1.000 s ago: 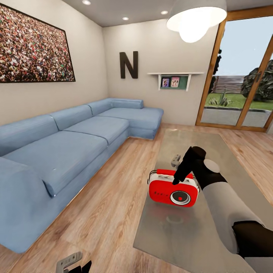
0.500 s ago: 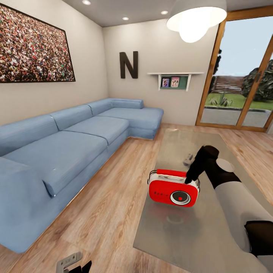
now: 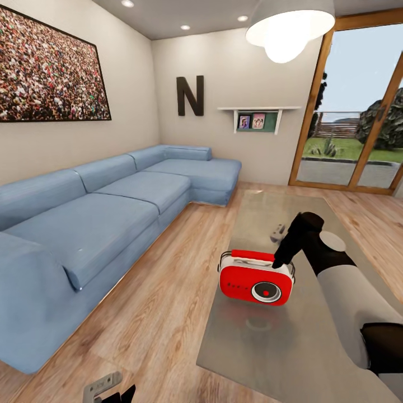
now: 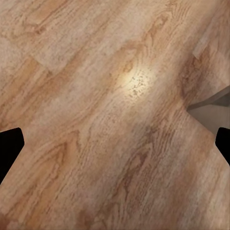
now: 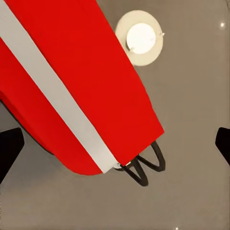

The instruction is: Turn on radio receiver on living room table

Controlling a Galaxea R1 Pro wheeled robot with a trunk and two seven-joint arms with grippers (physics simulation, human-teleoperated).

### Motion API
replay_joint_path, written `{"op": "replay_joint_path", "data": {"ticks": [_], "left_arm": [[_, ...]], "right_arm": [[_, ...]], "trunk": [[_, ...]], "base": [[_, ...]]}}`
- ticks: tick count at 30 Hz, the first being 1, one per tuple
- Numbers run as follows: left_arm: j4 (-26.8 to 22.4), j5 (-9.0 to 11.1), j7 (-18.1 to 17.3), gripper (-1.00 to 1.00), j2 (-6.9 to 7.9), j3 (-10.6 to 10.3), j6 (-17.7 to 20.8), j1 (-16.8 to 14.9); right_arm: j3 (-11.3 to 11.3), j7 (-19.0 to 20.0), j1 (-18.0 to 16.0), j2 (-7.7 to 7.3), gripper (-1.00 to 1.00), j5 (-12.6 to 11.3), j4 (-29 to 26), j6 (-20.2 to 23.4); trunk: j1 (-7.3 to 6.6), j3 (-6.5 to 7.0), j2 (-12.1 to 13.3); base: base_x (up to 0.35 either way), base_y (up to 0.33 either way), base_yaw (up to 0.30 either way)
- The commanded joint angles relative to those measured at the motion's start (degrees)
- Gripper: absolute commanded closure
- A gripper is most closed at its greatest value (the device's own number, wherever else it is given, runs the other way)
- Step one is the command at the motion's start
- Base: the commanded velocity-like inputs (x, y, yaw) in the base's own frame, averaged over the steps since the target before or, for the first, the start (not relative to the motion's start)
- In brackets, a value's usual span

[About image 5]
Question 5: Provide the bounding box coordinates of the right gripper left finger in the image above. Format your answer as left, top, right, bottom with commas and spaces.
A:
0, 128, 24, 184

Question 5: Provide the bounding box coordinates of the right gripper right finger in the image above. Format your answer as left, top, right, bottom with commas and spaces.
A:
215, 127, 230, 165

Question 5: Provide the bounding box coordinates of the radio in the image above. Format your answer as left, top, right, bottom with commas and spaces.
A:
0, 0, 165, 186

